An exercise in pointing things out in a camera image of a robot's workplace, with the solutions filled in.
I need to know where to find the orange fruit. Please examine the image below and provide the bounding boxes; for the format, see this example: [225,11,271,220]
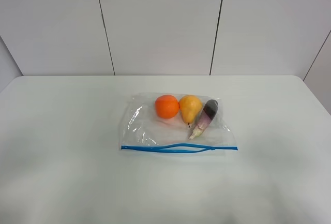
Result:
[155,95,179,119]

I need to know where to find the purple eggplant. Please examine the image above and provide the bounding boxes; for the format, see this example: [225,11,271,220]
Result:
[189,99,219,140]

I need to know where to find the clear zip bag blue seal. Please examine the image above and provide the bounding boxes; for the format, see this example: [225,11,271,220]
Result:
[119,93,237,153]

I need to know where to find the yellow pear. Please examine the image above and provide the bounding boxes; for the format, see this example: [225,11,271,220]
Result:
[179,95,202,126]

